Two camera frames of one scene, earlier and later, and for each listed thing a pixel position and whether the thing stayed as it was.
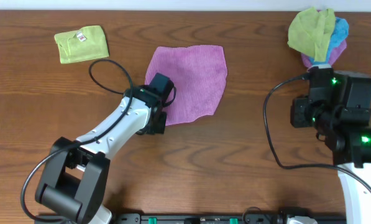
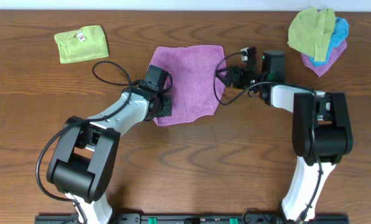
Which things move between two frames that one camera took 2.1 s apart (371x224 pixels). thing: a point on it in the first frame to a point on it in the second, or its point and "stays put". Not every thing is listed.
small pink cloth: [335, 53] stays put
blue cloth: [340, 32] stays put
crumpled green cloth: [309, 32] stays put
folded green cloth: [88, 43] stays put
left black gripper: [159, 123] to [166, 106]
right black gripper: [299, 112] to [233, 76]
